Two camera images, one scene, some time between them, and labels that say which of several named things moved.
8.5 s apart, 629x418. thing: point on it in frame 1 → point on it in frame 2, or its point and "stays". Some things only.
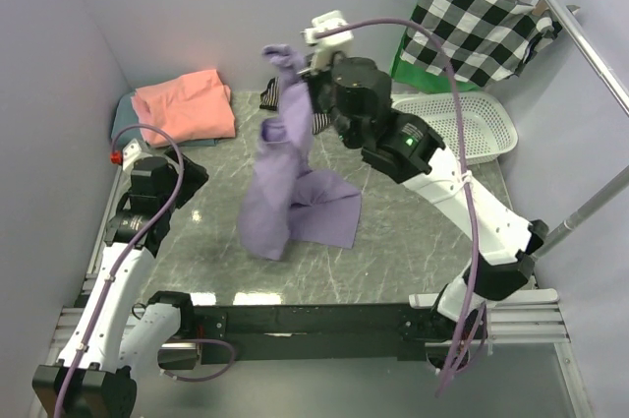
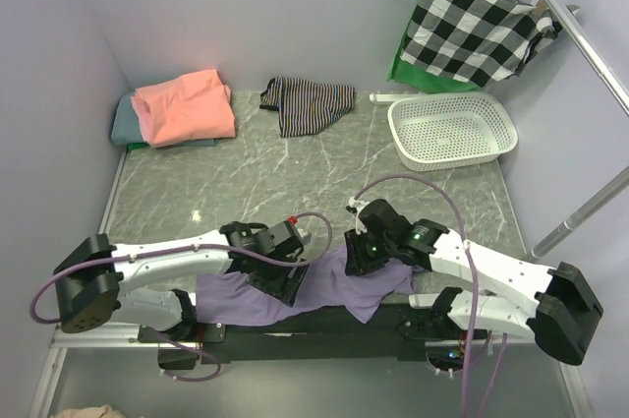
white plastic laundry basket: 487,131 stays
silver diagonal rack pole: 609,189 stays
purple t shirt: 288,200 → 231,300
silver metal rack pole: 607,82 stays
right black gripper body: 314,89 → 358,258
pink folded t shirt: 193,108 stays
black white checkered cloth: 484,34 stays
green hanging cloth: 415,77 stays
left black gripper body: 192,174 → 281,282
